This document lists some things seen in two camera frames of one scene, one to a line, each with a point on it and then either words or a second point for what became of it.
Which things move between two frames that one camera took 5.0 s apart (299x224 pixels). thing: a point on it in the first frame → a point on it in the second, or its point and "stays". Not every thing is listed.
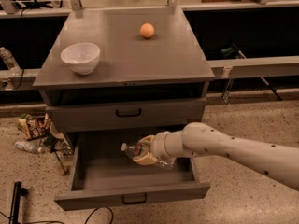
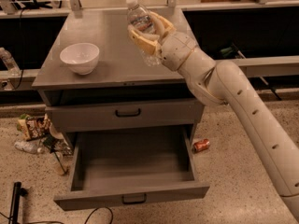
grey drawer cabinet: (111, 76) stays
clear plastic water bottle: (140, 147) → (139, 19)
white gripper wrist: (159, 146) → (177, 50)
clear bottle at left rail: (13, 68) stays
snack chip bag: (35, 127) stays
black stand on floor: (18, 192) stays
